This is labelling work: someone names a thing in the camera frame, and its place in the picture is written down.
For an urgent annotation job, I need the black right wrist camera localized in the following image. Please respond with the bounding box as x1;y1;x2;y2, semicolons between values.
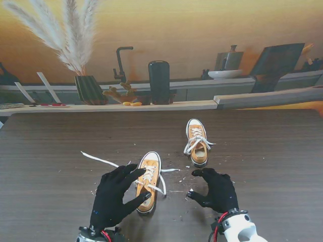
209;219;224;236

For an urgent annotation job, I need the short white slanted slat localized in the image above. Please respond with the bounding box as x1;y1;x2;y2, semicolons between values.
14;82;36;106

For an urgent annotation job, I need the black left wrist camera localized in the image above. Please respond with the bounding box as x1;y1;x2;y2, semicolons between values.
105;226;125;242

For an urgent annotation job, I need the white bowl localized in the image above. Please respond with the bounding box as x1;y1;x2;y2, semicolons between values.
207;69;243;80

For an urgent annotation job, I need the light wooden shelf plank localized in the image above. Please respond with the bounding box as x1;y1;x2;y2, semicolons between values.
0;100;218;116

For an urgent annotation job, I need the dark ribbed vase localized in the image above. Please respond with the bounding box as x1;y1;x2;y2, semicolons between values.
74;75;108;106

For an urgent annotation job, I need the yellow sneaker with spread lace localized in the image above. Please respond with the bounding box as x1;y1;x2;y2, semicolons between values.
135;151;162;216

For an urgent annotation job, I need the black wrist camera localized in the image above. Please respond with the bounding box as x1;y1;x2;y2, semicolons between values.
105;226;125;242
209;219;224;236

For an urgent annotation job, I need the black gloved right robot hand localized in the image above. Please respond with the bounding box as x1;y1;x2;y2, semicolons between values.
186;168;239;214

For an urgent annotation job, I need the red right wrist cable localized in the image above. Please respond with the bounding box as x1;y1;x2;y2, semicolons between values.
214;211;229;235

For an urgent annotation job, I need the white pampas grass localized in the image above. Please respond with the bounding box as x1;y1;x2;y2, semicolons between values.
0;0;101;76

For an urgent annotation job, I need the grey shelf plank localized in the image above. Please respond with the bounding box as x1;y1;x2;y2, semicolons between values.
213;87;323;110

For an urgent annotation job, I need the black kitchen faucet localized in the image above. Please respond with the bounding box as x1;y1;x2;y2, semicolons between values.
113;46;134;83

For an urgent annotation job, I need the long white spread shoelace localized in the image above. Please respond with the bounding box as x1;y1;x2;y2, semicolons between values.
80;150;181;197

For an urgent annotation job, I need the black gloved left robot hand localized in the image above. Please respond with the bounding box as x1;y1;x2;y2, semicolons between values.
89;163;152;231

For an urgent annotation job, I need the grey metal kettle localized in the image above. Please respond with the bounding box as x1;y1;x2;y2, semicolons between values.
214;44;244;72

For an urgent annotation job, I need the long white slanted slat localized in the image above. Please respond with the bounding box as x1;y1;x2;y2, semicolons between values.
36;72;62;104

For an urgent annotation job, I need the black cylindrical canister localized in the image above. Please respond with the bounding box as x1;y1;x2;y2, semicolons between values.
147;60;171;105

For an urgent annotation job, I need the dark slanted board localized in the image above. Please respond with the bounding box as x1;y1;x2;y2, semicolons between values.
249;42;306;93

